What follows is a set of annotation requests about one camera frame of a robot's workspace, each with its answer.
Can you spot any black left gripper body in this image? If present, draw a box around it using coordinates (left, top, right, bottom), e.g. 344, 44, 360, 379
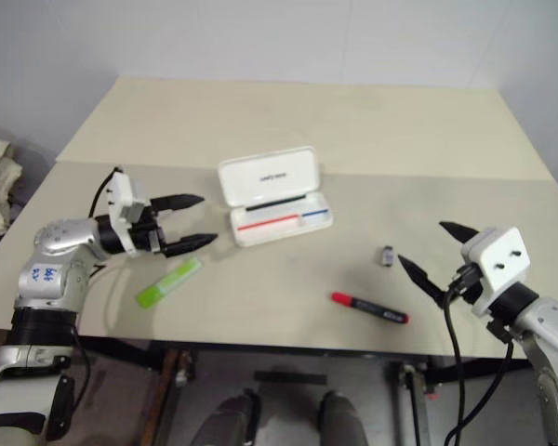
128, 203, 169, 256

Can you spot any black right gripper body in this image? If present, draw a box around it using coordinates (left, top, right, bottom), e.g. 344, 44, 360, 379
445, 262, 488, 304

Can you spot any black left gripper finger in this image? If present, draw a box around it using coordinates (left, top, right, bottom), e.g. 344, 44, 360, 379
149, 193, 206, 214
161, 232, 220, 259

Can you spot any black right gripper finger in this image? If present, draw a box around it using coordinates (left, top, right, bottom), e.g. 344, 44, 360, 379
396, 253, 449, 311
438, 220, 481, 246

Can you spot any white open pencil case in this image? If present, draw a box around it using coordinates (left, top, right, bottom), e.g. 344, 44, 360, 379
215, 145, 335, 249

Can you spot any green highlighter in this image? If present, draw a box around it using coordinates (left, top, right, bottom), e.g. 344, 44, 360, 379
135, 256, 206, 309

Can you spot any black marker with red cap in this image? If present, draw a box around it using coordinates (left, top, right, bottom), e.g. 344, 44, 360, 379
330, 291, 411, 325

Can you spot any red pen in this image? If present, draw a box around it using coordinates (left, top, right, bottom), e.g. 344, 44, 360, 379
236, 215, 300, 232

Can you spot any black pen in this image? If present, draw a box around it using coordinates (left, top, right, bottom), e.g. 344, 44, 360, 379
246, 193, 307, 214

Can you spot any dark rounded shape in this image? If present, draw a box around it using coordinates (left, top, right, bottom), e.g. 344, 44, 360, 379
317, 389, 367, 446
198, 388, 263, 446

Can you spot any black flat bar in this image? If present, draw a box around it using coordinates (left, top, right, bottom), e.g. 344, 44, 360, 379
252, 369, 328, 387

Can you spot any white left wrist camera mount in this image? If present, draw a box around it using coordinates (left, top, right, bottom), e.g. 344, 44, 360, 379
103, 168, 151, 257

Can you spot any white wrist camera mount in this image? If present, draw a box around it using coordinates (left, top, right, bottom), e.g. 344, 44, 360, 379
459, 226, 532, 318
103, 168, 151, 257

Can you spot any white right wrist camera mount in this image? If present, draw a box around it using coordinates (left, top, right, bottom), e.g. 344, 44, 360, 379
459, 226, 532, 318

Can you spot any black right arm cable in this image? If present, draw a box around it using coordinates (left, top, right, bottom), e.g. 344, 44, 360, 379
443, 271, 518, 446

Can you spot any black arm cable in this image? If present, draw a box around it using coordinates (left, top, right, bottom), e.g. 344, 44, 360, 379
86, 166, 124, 219
443, 271, 518, 446

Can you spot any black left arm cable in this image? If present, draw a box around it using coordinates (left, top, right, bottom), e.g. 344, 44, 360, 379
86, 166, 124, 219

